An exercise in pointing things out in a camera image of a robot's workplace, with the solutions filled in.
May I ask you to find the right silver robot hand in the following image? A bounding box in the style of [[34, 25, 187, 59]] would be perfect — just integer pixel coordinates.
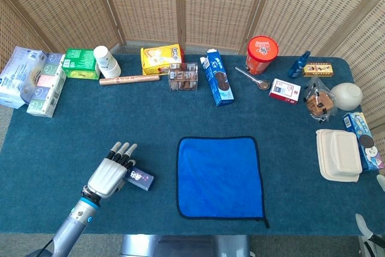
[[355, 174, 385, 243]]

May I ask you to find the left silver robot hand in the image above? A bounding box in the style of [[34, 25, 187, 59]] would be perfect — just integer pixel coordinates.
[[82, 141, 138, 200]]

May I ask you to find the blue glasses case white lining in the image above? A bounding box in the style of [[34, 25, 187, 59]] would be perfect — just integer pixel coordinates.
[[125, 166, 155, 192]]

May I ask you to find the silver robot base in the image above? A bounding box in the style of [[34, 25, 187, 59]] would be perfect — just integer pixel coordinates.
[[119, 234, 252, 257]]

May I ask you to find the blue cleaning cloth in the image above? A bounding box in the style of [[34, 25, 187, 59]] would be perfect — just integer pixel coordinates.
[[176, 135, 270, 229]]

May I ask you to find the beige lunch container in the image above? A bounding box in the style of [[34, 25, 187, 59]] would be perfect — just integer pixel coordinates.
[[315, 129, 363, 183]]

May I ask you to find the teal table cloth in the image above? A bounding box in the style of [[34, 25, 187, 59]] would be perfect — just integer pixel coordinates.
[[0, 54, 385, 237]]

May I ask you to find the blue cartoon cookie box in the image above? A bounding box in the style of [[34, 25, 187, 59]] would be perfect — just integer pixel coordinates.
[[342, 111, 385, 171]]

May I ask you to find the wooden rolling pin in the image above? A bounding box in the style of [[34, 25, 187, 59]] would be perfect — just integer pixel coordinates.
[[99, 73, 161, 87]]

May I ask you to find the pastel tissue multipack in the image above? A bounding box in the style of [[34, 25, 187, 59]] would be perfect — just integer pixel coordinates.
[[26, 52, 67, 119]]

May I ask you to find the white paper cup stack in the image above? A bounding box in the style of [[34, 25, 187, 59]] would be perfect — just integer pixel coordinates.
[[93, 45, 122, 79]]

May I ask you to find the green tissue pack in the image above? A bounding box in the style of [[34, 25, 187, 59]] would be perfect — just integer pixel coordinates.
[[61, 48, 101, 81]]

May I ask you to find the clear box of cookies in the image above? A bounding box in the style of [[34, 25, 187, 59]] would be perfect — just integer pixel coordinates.
[[168, 62, 199, 92]]

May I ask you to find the white bowl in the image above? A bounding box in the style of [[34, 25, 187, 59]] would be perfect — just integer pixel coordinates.
[[330, 82, 363, 111]]

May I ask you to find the clear bag of cookies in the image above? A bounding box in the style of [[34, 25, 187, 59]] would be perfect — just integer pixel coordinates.
[[303, 76, 338, 123]]

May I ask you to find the yellow cracker box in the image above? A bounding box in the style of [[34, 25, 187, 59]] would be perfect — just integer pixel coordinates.
[[140, 43, 185, 76]]

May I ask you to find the pale blue wipes pack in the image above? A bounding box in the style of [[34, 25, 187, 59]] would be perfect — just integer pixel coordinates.
[[0, 46, 49, 110]]

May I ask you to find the long blue cookie box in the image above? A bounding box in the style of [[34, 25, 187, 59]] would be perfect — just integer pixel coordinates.
[[200, 48, 235, 107]]

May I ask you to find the red and white box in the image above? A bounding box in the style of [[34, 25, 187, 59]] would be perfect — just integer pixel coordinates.
[[268, 78, 301, 105]]

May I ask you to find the small yellow brown box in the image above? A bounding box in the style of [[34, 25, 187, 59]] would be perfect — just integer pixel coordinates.
[[303, 62, 335, 78]]

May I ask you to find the metal spoon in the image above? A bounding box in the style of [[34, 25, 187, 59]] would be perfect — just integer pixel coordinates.
[[235, 66, 271, 91]]

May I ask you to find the blue spray bottle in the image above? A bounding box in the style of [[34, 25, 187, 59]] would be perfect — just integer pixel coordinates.
[[288, 51, 311, 79]]

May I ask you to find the orange tub red lid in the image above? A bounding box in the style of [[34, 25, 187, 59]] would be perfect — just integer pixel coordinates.
[[245, 36, 280, 75]]

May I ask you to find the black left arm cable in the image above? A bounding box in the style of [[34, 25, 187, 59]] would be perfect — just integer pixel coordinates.
[[35, 238, 55, 257]]

